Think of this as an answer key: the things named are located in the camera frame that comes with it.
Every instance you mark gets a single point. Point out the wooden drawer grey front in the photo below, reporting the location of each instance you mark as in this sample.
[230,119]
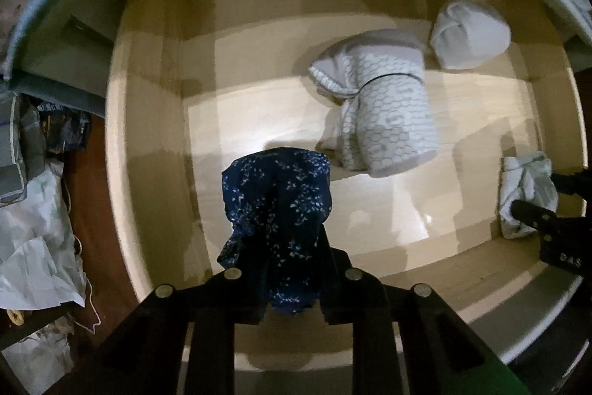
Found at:
[195,84]

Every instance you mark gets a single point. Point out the white crumpled plastic bag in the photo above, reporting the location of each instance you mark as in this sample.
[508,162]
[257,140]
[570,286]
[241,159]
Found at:
[40,270]

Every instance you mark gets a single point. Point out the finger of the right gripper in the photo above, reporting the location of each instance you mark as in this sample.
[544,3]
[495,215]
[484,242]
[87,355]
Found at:
[575,183]
[539,219]

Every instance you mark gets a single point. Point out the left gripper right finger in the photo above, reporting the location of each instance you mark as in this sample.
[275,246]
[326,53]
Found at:
[347,295]

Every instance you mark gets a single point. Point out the grey plaid fabric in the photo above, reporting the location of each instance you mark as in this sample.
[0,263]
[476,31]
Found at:
[23,146]

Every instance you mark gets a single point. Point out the grey honeycomb rolled underwear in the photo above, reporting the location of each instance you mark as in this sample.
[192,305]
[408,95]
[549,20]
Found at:
[385,126]

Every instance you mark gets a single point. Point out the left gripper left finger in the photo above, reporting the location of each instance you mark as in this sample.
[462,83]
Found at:
[240,294]

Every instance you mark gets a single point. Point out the white rolled underwear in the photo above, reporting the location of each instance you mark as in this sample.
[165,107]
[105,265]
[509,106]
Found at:
[467,35]

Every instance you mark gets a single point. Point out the navy floral underwear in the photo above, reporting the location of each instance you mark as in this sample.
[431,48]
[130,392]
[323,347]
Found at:
[277,202]

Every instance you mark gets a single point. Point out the pale blue crumpled garment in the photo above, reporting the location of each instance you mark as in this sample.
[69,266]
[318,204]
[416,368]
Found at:
[525,178]

